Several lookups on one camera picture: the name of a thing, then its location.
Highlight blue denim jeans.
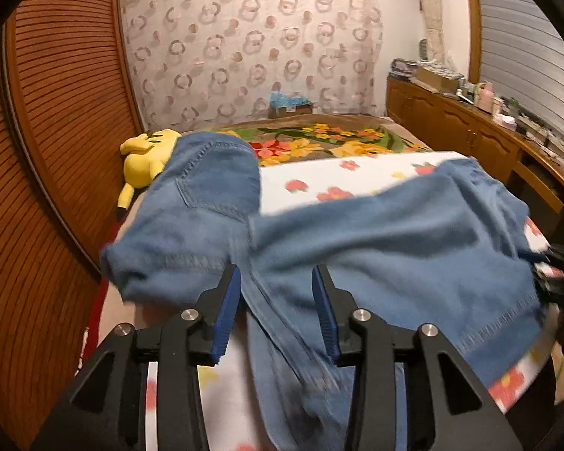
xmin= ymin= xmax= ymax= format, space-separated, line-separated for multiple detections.
xmin=102 ymin=132 xmax=542 ymax=450

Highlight beige bed cover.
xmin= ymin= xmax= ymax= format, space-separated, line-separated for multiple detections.
xmin=91 ymin=194 xmax=147 ymax=346

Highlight wooden sideboard cabinet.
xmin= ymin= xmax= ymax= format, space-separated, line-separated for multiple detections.
xmin=386 ymin=77 xmax=564 ymax=236

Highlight pink thermos bottle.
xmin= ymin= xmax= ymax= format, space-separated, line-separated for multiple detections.
xmin=475 ymin=82 xmax=494 ymax=113

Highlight grey window roller shutter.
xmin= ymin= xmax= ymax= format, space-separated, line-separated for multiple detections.
xmin=480 ymin=0 xmax=564 ymax=138

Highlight cardboard box on sideboard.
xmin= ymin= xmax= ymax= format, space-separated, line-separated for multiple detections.
xmin=415 ymin=66 xmax=461 ymax=94

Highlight yellow Pikachu plush toy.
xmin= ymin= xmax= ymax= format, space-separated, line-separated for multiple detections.
xmin=117 ymin=129 xmax=181 ymax=210

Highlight brown floral blanket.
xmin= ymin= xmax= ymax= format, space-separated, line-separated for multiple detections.
xmin=206 ymin=113 xmax=434 ymax=167

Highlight cardboard box with blue bag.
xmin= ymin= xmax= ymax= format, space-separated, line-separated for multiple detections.
xmin=268 ymin=92 xmax=314 ymax=119

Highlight patterned lace curtain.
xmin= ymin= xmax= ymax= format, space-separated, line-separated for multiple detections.
xmin=120 ymin=0 xmax=383 ymax=132

